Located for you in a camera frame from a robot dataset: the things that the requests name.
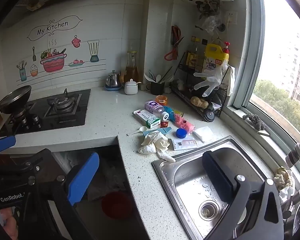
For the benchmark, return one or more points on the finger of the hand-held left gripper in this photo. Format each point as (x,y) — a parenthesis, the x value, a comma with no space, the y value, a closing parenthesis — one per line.
(3,143)
(37,158)

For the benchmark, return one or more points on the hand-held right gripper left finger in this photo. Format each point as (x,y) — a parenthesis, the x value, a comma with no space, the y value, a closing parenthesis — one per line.
(82,177)

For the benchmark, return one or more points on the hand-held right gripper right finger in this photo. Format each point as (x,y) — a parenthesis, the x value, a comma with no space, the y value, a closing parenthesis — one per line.
(220,177)

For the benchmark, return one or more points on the red bucket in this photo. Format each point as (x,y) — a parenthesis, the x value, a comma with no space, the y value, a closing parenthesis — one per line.
(116,205)

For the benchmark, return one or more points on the blue and pink plastic packet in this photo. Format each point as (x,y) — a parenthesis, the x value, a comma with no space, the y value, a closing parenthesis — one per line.
(186,126)

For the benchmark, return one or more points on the white gloves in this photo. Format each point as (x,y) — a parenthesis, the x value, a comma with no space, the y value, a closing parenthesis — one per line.
(153,145)

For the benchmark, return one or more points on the green white medicine box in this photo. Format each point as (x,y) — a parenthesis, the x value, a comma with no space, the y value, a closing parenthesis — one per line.
(146,118)

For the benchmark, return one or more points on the orange jelly cup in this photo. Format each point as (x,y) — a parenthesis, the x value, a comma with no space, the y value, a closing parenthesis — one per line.
(161,100)

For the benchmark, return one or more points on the person's left hand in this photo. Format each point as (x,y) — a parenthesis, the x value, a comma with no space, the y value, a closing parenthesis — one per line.
(8,222)

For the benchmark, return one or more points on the white plastic bag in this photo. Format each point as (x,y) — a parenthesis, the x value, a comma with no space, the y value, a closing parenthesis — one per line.
(107,180)

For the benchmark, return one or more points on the stainless steel sink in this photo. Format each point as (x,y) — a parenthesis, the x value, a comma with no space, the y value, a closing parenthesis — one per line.
(190,180)

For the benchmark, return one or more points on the sink drain strainer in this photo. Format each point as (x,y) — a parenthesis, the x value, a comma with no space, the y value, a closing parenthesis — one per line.
(209,209)

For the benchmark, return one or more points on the black frying pan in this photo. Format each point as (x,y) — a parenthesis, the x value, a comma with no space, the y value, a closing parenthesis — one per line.
(15,97)

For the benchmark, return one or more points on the white sachet card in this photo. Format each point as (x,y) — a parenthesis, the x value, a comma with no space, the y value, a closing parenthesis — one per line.
(183,144)

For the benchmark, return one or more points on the black gas stove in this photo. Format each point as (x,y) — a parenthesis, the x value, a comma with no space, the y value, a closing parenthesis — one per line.
(72,115)

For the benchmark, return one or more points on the blue bottle cap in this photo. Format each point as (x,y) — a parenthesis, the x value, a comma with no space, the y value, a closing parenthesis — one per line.
(181,133)

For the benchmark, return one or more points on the beige rag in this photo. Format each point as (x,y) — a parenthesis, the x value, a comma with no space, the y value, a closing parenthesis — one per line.
(282,180)

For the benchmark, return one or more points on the black round lid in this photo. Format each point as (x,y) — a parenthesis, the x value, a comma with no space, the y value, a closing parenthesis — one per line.
(210,115)

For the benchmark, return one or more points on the steel wool scourer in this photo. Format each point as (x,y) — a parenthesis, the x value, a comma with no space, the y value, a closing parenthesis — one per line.
(253,120)

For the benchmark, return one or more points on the white measuring spoon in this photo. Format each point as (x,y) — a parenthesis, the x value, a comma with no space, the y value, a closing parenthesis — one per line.
(140,130)

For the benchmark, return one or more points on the yellow printed sachet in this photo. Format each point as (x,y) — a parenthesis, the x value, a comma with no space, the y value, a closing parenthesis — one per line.
(179,113)

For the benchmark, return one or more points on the small red packet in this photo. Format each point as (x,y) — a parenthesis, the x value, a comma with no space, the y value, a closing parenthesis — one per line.
(164,124)

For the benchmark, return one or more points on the ginger root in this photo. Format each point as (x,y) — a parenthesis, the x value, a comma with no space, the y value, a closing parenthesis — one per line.
(200,102)

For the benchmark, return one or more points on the white round bottle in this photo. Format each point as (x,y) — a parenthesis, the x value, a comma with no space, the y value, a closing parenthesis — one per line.
(165,116)

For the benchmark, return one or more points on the blue round tray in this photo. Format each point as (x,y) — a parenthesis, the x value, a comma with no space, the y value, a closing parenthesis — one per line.
(113,89)

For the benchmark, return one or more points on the clear plastic glove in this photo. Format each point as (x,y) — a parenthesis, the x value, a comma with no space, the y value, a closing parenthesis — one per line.
(210,80)

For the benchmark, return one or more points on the purple packet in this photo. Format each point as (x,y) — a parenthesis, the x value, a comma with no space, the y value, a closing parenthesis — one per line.
(152,106)

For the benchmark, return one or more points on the garlic bulb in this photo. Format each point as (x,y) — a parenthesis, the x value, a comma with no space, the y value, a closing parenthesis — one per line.
(180,85)

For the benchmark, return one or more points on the white sugar jar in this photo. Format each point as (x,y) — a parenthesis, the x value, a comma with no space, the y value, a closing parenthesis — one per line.
(131,88)

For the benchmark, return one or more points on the small steel teapot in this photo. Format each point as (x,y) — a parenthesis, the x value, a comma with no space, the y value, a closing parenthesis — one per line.
(113,80)

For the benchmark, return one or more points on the dark green mug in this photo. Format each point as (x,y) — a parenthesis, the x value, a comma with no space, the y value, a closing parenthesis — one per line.
(157,88)

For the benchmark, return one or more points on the brown chopstick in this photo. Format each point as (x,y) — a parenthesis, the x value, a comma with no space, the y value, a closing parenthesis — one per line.
(167,74)

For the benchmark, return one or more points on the glass oil bottle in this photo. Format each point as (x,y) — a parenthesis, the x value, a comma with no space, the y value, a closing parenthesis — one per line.
(132,72)

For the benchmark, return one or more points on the white rice paddle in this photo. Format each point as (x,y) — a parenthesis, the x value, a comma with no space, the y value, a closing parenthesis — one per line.
(158,77)

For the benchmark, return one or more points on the white soup spoon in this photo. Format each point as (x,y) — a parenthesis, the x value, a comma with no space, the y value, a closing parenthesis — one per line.
(148,77)

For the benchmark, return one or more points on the dark sauce bottle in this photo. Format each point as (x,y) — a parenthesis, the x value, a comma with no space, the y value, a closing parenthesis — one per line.
(199,58)
(190,55)

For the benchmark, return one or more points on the yellow detergent bottle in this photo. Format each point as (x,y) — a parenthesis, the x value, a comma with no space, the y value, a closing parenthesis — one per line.
(213,55)

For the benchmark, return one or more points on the clear hanging plastic bag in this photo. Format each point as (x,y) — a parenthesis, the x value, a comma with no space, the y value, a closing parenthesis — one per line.
(212,23)

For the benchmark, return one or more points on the kitchen wall sticker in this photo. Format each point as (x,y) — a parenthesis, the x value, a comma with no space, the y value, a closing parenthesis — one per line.
(52,62)

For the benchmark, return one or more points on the window frame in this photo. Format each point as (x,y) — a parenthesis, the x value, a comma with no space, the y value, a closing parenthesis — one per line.
(255,30)

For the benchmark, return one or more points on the white wall socket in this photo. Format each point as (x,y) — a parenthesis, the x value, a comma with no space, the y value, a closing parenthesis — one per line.
(231,17)

